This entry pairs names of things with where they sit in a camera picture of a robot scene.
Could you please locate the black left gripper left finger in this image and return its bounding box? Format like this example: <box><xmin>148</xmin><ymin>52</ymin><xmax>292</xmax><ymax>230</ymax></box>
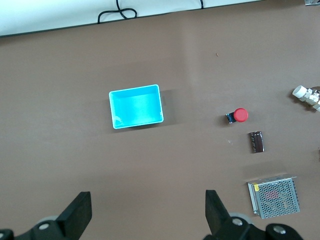
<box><xmin>0</xmin><ymin>191</ymin><xmax>93</xmax><ymax>240</ymax></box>

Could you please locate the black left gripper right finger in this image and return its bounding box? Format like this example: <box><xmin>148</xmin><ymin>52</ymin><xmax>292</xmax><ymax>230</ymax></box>
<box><xmin>203</xmin><ymin>189</ymin><xmax>305</xmax><ymax>240</ymax></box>

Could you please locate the red mushroom push button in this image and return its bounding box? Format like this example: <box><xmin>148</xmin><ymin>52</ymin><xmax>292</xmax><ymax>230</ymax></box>
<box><xmin>225</xmin><ymin>107</ymin><xmax>249</xmax><ymax>125</ymax></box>

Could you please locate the metal mesh power supply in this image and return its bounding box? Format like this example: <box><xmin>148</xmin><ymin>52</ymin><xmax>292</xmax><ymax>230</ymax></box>
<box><xmin>246</xmin><ymin>174</ymin><xmax>301</xmax><ymax>220</ymax></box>

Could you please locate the dark brown cylindrical capacitor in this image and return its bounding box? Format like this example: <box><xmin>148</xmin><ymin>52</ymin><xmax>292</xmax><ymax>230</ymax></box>
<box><xmin>249</xmin><ymin>130</ymin><xmax>266</xmax><ymax>154</ymax></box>

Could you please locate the blue plastic box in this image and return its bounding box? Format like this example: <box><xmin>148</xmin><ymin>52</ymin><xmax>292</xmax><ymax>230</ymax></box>
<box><xmin>108</xmin><ymin>84</ymin><xmax>165</xmax><ymax>130</ymax></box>

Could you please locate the white plastic pipe valve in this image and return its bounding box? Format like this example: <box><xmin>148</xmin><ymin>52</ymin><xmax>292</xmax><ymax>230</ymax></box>
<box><xmin>291</xmin><ymin>85</ymin><xmax>320</xmax><ymax>113</ymax></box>

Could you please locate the looped black cable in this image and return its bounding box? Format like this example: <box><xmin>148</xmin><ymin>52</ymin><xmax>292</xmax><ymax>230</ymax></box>
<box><xmin>97</xmin><ymin>0</ymin><xmax>138</xmax><ymax>25</ymax></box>

